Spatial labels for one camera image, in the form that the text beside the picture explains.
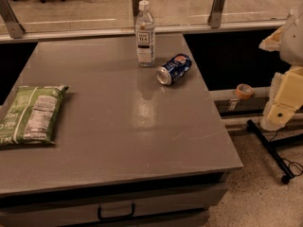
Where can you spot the orange tape roll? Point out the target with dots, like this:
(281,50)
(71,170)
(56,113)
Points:
(244,91)

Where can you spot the right metal glass bracket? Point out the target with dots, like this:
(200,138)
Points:
(216,13)

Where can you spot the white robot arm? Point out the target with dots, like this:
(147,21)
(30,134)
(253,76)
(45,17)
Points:
(291,44)

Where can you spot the middle metal glass bracket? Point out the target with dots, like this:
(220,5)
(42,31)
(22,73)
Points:
(135,7)

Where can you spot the black wheeled stand base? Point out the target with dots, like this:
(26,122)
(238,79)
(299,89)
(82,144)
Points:
(291,169)

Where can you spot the blue Pepsi soda can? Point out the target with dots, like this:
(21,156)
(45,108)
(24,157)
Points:
(173,69)

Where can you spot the black drawer handle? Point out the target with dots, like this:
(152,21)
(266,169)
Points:
(115,211)

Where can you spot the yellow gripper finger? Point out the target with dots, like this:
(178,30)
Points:
(285,98)
(272,42)

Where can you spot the grey window rail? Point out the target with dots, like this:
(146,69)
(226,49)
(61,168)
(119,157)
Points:
(116,32)

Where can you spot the grey table drawer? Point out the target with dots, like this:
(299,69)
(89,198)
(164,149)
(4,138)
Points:
(186,206)

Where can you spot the metal glass bracket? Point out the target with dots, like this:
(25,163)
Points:
(15,29)
(135,7)
(216,13)

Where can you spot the green jalapeno chip bag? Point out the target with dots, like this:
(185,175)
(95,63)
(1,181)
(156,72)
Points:
(32,115)

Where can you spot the clear plastic tea bottle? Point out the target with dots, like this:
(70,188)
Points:
(145,35)

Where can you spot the left metal glass bracket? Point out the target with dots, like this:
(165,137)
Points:
(15,29)

